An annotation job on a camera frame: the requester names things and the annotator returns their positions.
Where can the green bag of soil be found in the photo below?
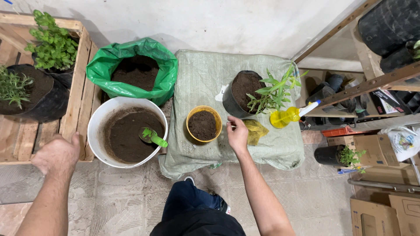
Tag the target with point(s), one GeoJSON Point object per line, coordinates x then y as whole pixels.
{"type": "Point", "coordinates": [134, 70]}

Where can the person's leg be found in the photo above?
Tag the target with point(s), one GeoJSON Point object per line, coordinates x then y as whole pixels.
{"type": "Point", "coordinates": [193, 209]}

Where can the yellow pot with soil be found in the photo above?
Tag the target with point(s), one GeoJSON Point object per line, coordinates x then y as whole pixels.
{"type": "Point", "coordinates": [203, 124]}

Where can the person's right hand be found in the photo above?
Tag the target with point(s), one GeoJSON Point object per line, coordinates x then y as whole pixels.
{"type": "Point", "coordinates": [237, 133]}

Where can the wooden crate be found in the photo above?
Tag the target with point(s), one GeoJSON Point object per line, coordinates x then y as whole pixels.
{"type": "Point", "coordinates": [77, 98]}

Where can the yellow cloth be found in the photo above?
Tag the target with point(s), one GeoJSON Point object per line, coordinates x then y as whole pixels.
{"type": "Point", "coordinates": [255, 131]}

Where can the white paper scrap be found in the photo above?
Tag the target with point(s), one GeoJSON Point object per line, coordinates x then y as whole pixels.
{"type": "Point", "coordinates": [221, 94]}

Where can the wooden shelf with pots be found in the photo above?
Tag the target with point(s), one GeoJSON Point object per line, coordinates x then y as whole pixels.
{"type": "Point", "coordinates": [367, 65]}

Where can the metal bar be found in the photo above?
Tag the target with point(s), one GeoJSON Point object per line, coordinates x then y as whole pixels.
{"type": "Point", "coordinates": [384, 186]}

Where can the black bag with spiky herb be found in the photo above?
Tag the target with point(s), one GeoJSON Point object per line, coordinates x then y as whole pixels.
{"type": "Point", "coordinates": [29, 95]}

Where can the person's left hand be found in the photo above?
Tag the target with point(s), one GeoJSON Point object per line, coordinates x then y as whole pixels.
{"type": "Point", "coordinates": [54, 155]}

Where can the yellow spray bottle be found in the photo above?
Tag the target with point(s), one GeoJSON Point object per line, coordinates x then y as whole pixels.
{"type": "Point", "coordinates": [284, 117]}

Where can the orange plastic tray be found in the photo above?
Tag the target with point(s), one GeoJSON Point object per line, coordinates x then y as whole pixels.
{"type": "Point", "coordinates": [339, 131]}

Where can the green seedling plant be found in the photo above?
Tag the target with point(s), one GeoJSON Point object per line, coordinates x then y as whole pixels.
{"type": "Point", "coordinates": [274, 90]}

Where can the flattened cardboard boxes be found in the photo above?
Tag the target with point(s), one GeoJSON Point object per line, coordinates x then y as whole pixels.
{"type": "Point", "coordinates": [385, 213]}

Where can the small black potted plant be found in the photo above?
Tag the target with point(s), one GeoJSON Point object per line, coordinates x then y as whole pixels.
{"type": "Point", "coordinates": [334, 155]}

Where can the grey woven sack cover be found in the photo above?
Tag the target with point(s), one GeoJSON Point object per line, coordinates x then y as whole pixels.
{"type": "Point", "coordinates": [203, 78]}

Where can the black grow bag with soil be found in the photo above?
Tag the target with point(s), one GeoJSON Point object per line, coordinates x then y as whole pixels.
{"type": "Point", "coordinates": [241, 93]}

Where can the black bag with leafy herb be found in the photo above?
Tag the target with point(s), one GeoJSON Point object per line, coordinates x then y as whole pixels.
{"type": "Point", "coordinates": [52, 44]}

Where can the brown cardboard box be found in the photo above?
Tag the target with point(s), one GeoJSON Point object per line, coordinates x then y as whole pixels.
{"type": "Point", "coordinates": [374, 147]}

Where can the white printed plastic bag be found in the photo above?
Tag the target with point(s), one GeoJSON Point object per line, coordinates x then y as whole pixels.
{"type": "Point", "coordinates": [404, 141]}

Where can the white bucket with soil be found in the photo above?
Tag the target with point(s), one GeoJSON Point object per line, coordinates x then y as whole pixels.
{"type": "Point", "coordinates": [127, 131]}

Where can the green plastic trowel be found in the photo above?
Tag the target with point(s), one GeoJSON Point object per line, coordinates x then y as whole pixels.
{"type": "Point", "coordinates": [152, 136]}

